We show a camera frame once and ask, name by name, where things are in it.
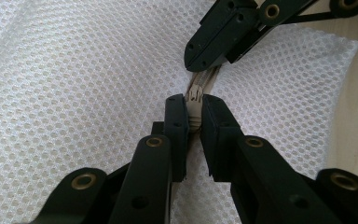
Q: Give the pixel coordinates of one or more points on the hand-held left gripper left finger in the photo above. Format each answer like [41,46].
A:
[155,174]

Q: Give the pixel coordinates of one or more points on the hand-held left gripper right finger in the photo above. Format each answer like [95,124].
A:
[248,180]

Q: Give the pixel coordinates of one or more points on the beige zipper pull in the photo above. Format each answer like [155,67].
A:
[195,107]

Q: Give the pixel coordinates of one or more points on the white mesh laundry bag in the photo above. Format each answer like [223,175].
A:
[74,93]

